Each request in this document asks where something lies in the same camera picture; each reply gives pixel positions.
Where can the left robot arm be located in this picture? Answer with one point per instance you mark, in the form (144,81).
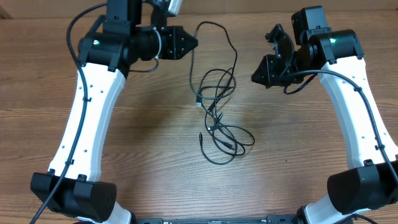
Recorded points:
(116,40)

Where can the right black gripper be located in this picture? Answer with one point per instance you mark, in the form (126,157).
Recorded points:
(272,79)

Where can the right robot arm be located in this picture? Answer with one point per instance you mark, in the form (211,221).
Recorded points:
(336,58)

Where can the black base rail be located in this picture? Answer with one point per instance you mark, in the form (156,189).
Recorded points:
(211,221)

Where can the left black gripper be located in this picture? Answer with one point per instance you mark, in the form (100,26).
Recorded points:
(174,34)

